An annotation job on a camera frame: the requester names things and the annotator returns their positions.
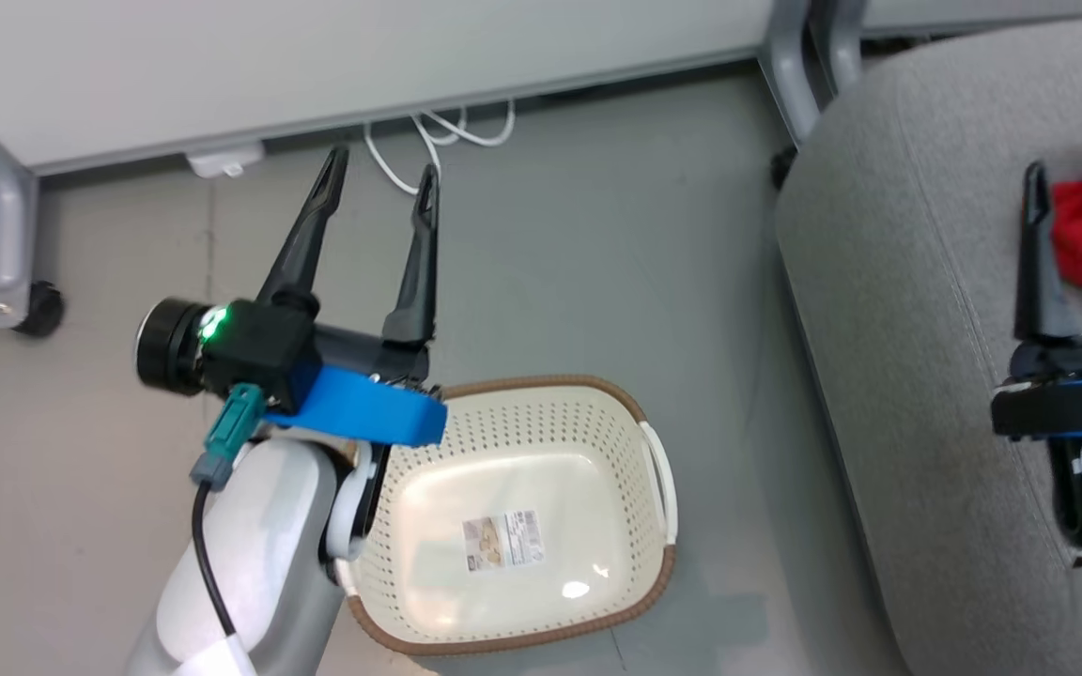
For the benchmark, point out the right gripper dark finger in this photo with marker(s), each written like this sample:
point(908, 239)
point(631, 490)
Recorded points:
point(1037, 272)

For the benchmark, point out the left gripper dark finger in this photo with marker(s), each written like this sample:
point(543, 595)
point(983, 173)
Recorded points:
point(419, 272)
point(306, 249)

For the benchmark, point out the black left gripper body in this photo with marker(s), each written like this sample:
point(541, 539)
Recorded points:
point(170, 347)

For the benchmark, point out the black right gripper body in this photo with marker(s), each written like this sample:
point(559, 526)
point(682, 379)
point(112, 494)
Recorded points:
point(1076, 357)

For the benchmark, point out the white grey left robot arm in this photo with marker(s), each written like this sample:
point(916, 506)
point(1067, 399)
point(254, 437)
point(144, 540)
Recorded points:
point(259, 526)

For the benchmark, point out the cream perforated laundry basket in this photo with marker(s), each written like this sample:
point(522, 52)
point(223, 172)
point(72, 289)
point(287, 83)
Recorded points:
point(522, 469)

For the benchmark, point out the grey fabric sofa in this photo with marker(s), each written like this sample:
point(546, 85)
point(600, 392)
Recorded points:
point(926, 282)

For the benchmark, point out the white power strip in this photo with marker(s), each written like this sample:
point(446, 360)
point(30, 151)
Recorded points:
point(222, 160)

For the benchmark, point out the white table panel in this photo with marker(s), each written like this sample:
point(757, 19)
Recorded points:
point(316, 66)

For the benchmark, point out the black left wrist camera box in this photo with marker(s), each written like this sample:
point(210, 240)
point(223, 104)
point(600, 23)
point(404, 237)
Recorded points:
point(264, 357)

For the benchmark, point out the blue left camera bracket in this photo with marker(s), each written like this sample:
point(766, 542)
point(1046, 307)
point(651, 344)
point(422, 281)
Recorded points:
point(363, 408)

